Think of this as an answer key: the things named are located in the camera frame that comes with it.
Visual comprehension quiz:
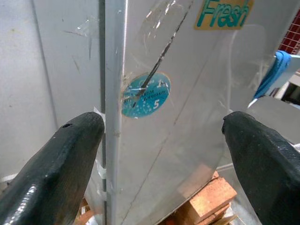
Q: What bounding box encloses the silver fridge door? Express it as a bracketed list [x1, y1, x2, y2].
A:
[105, 0, 300, 225]

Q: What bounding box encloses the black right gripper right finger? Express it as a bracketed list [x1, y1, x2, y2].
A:
[222, 111, 300, 225]

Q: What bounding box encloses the silver mini fridge body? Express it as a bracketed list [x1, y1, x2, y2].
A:
[0, 0, 106, 225]

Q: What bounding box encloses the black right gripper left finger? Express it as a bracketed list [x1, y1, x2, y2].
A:
[0, 111, 105, 225]

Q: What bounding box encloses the round teal sticker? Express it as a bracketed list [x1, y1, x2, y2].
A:
[120, 72, 171, 119]

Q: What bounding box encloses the blue cloth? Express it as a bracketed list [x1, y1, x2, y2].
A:
[254, 50, 292, 99]

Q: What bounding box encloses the yellow Fresh sticker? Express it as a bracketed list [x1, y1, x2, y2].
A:
[193, 0, 255, 30]

